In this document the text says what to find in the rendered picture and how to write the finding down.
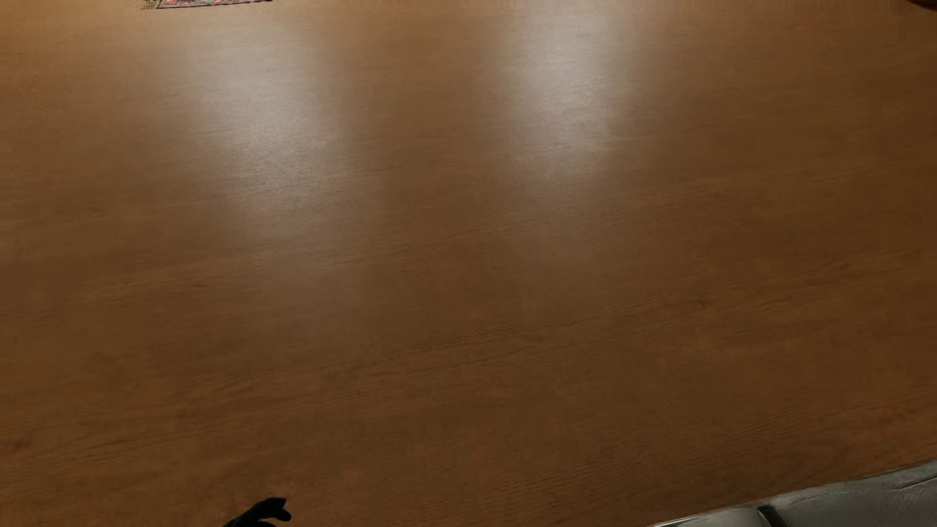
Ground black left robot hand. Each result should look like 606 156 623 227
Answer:
223 498 292 527

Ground patterned colourful rug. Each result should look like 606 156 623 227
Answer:
143 0 273 10

